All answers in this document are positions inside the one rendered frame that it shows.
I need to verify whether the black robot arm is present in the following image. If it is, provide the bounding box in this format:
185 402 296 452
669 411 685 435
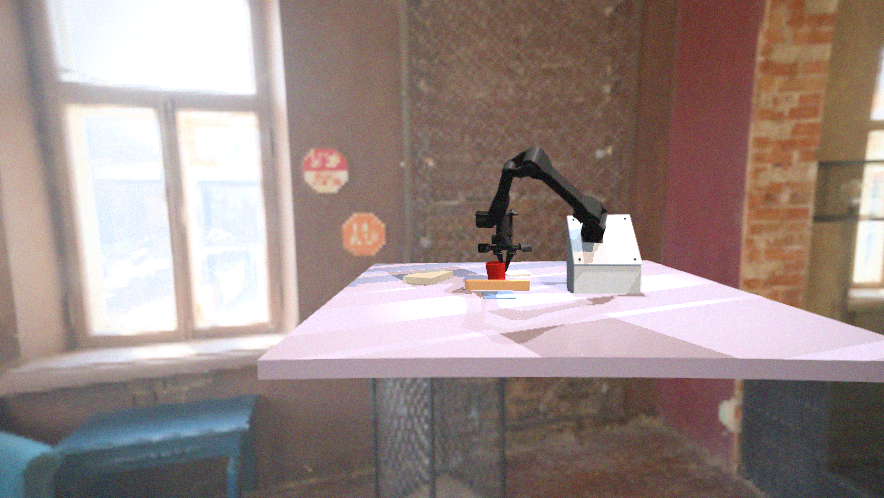
475 146 608 243

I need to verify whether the red cup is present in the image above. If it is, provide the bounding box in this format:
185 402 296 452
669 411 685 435
485 261 506 280

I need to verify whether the tan wooden flat bar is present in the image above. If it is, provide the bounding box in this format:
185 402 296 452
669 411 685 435
465 280 530 290

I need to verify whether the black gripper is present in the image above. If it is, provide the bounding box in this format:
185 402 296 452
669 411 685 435
478 228 532 272

